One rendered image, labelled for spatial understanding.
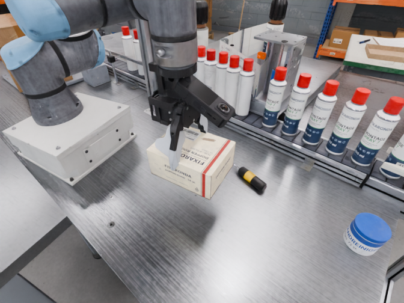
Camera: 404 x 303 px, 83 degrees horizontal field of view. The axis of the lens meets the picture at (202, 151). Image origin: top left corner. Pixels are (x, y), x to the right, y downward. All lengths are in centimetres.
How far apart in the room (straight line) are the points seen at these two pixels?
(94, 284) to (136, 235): 95
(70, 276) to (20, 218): 88
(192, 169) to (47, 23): 32
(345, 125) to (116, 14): 61
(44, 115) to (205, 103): 57
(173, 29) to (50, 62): 50
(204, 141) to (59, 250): 136
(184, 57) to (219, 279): 44
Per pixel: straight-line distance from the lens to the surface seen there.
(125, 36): 127
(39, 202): 79
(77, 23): 42
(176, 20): 38
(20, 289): 81
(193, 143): 52
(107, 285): 151
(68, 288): 159
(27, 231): 74
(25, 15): 40
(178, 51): 39
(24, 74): 82
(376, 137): 75
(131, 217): 65
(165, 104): 44
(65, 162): 74
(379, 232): 64
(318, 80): 130
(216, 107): 41
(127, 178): 74
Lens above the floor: 135
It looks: 41 degrees down
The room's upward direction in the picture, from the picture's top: straight up
